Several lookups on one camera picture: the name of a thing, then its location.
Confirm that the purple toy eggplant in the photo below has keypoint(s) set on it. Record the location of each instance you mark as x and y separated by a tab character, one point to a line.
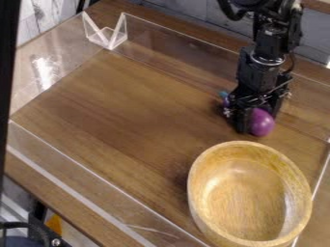
261	120

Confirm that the brown wooden bowl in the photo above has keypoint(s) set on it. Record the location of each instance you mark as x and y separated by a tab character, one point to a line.
248	196

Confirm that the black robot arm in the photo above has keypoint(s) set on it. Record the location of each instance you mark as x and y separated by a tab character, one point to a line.
276	27

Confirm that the clear acrylic tray wall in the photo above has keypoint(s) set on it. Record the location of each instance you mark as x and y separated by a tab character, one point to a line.
109	123

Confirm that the clear acrylic corner bracket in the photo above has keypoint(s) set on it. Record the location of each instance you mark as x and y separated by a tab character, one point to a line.
105	37

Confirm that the black clamp under table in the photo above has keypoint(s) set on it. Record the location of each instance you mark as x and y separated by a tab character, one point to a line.
38	231

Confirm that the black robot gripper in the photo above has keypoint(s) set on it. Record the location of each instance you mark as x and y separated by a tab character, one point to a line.
261	86

